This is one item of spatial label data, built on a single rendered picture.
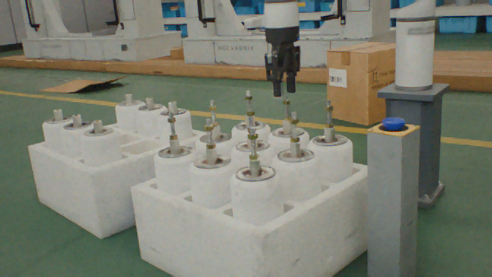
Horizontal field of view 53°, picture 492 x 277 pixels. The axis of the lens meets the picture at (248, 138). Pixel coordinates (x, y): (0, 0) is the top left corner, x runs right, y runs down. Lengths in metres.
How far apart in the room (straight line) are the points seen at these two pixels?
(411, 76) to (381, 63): 0.81
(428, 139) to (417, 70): 0.18
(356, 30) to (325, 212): 2.17
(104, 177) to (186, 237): 0.35
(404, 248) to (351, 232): 0.13
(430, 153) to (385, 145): 0.44
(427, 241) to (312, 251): 0.34
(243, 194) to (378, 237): 0.28
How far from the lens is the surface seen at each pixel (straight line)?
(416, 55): 1.31
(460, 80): 2.77
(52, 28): 5.25
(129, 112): 1.60
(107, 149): 1.30
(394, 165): 0.92
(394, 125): 0.92
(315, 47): 3.11
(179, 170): 1.04
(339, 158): 1.05
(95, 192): 1.28
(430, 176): 1.37
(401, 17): 1.31
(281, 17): 1.07
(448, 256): 1.17
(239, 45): 3.42
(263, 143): 1.07
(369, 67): 2.07
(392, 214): 0.96
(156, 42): 4.29
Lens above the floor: 0.58
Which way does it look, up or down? 17 degrees down
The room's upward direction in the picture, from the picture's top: 4 degrees counter-clockwise
